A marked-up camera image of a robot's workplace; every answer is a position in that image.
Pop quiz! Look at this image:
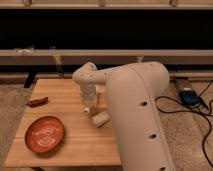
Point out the blue power adapter box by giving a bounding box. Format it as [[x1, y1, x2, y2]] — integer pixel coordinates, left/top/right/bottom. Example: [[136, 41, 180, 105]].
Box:
[[179, 90, 200, 106]]

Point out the wooden table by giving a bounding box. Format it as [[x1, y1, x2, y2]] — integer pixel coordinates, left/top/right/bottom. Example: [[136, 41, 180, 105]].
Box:
[[5, 79, 120, 167]]

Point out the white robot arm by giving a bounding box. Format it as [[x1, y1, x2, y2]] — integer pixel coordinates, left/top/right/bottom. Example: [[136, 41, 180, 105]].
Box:
[[72, 62, 175, 171]]

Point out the white railing beam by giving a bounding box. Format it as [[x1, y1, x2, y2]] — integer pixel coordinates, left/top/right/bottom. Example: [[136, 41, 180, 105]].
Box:
[[0, 49, 213, 65]]

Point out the orange ceramic bowl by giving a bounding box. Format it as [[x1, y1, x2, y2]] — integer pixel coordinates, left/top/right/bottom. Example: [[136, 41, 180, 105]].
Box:
[[25, 116, 65, 154]]

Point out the black cable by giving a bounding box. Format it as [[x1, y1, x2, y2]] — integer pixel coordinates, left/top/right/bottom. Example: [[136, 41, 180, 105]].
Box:
[[153, 79, 213, 169]]

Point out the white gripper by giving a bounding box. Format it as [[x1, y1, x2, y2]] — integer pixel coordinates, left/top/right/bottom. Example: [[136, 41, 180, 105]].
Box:
[[80, 84, 97, 108]]

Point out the red chili pepper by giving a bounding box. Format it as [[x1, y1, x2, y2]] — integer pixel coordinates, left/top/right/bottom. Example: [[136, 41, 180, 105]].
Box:
[[27, 97, 48, 107]]

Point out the black table leg bracket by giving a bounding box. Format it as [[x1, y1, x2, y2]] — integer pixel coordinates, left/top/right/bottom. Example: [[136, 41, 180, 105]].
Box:
[[24, 72, 37, 88]]

